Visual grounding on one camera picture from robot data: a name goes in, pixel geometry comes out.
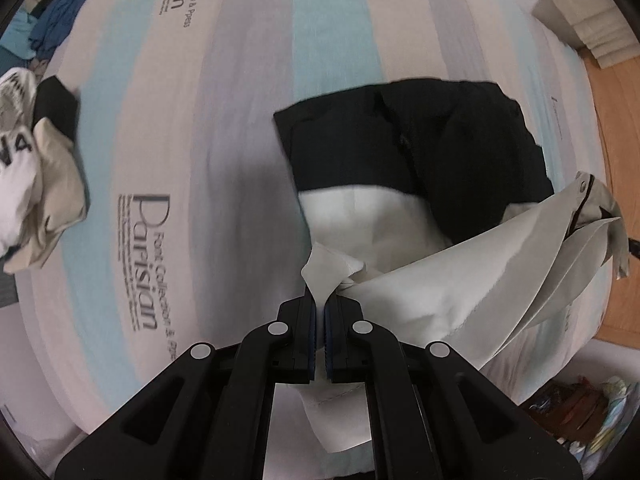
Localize beige folded garment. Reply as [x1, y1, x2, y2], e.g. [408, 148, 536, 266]
[3, 117, 88, 274]

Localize white printed shirt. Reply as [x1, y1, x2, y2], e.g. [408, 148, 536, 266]
[0, 67, 42, 257]

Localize wooden headboard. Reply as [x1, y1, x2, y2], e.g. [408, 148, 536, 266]
[582, 52, 640, 349]

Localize striped bed sheet mattress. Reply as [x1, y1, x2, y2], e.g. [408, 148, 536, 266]
[16, 0, 618, 434]

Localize blue folded clothes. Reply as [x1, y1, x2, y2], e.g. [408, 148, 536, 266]
[29, 0, 87, 61]

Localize colourful bags on floor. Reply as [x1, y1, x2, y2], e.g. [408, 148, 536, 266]
[521, 376, 639, 479]

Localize black folded garment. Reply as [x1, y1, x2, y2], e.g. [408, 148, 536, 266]
[32, 76, 79, 143]

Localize right beige curtain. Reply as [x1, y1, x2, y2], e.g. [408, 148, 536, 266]
[533, 0, 639, 68]

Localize white and black hooded jacket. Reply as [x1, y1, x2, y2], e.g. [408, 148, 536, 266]
[271, 77, 633, 453]

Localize teal suitcase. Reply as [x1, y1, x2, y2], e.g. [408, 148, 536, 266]
[1, 8, 37, 61]

